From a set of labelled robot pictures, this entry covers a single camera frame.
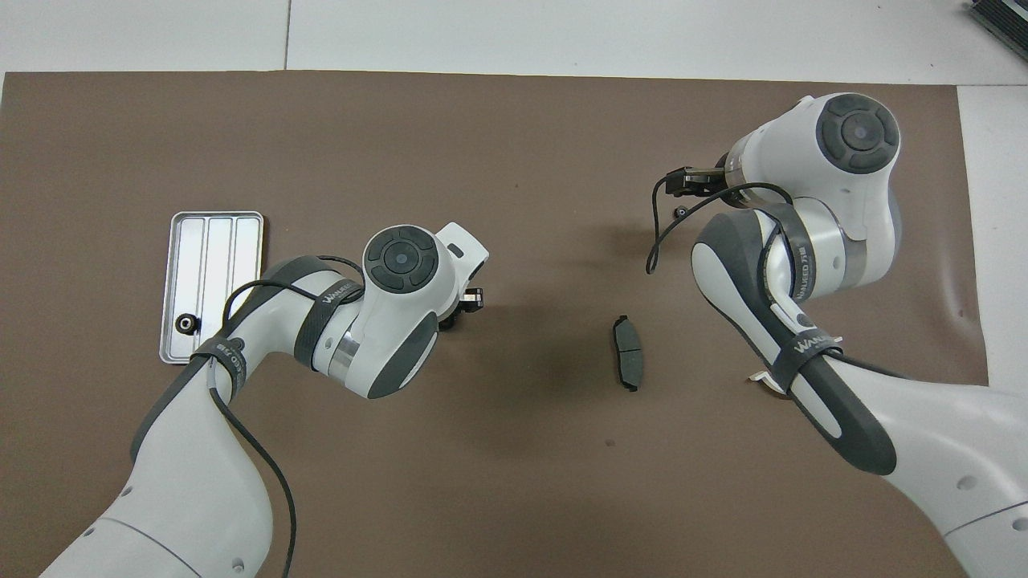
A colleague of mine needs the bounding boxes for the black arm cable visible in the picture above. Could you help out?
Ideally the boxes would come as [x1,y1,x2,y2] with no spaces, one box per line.
[646,175,912,380]
[207,255,298,578]

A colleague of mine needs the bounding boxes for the silver metal tray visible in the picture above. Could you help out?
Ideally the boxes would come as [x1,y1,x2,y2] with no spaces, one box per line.
[158,211,265,366]

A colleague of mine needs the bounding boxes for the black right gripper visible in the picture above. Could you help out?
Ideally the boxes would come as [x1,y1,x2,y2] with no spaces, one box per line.
[665,166,730,199]

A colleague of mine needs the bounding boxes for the long grey brake pad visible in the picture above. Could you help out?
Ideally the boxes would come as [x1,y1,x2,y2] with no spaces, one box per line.
[613,315,646,393]

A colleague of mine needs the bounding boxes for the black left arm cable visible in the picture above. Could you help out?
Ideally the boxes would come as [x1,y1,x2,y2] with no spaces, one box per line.
[207,255,298,578]

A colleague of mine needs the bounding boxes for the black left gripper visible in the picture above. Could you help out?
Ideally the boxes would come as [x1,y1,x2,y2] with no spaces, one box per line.
[438,287,487,332]

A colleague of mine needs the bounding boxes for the brown table mat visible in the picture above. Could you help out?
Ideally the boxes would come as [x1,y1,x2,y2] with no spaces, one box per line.
[0,71,989,578]

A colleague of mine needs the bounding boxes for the white curved plastic bracket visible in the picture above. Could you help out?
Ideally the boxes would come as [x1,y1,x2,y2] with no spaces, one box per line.
[747,369,792,396]

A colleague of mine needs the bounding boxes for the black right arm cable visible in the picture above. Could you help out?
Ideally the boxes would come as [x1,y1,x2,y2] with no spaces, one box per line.
[646,175,912,380]

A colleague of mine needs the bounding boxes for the black ridged device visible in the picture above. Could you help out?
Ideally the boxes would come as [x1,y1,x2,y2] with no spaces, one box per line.
[968,0,1028,41]

